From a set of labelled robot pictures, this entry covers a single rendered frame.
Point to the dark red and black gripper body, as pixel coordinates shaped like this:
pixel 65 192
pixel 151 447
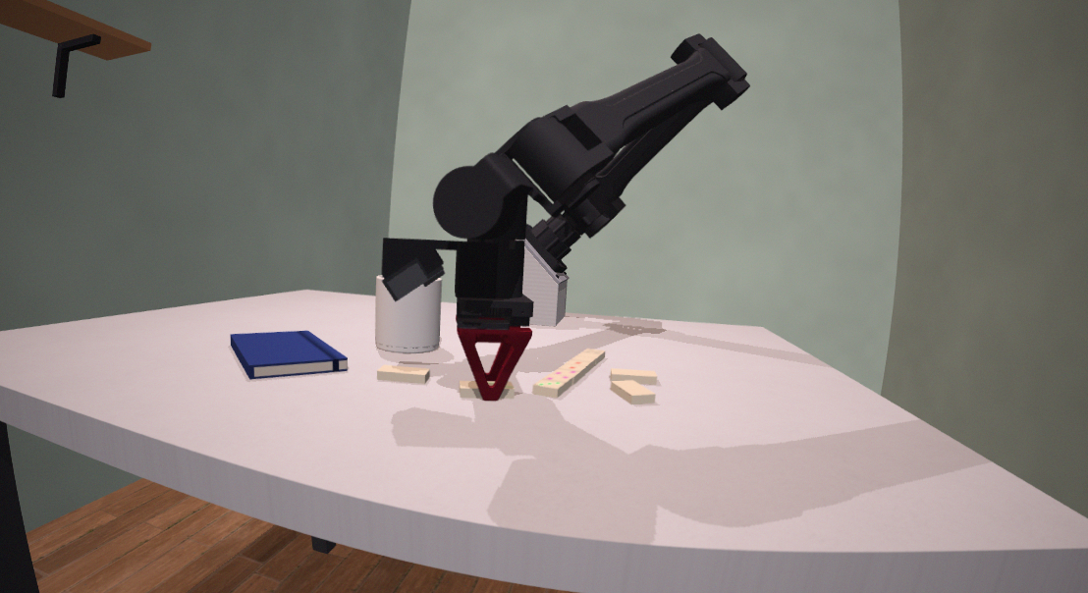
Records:
pixel 510 301

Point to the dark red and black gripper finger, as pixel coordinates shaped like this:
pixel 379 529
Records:
pixel 499 359
pixel 517 337

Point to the grey mug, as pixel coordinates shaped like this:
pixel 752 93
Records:
pixel 411 324

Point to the blue notebook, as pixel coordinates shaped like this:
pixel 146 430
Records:
pixel 280 354

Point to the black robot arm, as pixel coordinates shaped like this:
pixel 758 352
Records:
pixel 489 200

